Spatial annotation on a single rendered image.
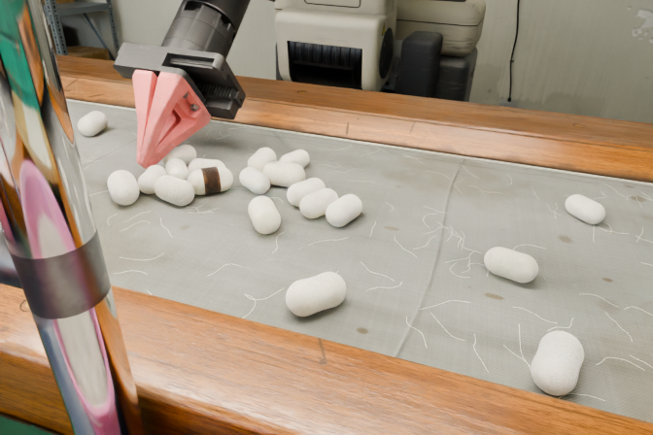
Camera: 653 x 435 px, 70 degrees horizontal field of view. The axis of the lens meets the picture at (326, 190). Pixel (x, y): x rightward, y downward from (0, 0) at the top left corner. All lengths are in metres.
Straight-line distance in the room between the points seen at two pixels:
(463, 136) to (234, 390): 0.37
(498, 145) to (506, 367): 0.28
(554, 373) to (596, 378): 0.04
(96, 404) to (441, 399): 0.13
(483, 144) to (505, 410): 0.33
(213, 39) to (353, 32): 0.53
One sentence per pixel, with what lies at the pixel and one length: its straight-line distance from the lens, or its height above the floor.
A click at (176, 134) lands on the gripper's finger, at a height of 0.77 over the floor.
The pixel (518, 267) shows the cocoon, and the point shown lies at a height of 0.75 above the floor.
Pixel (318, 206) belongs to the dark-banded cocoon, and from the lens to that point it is 0.35.
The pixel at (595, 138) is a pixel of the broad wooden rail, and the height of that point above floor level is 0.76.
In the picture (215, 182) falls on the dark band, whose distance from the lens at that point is 0.39.
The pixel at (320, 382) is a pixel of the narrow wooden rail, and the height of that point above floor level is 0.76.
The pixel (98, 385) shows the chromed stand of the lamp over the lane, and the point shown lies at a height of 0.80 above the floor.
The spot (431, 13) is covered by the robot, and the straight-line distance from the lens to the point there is 1.21.
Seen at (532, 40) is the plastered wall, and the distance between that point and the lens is 2.37.
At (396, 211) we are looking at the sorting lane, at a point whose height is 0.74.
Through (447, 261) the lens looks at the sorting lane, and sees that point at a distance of 0.33.
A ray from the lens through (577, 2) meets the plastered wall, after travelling 2.36.
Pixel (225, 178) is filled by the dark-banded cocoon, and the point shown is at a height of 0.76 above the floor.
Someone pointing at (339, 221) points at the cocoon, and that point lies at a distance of 0.34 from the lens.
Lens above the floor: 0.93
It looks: 28 degrees down
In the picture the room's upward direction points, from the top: 2 degrees clockwise
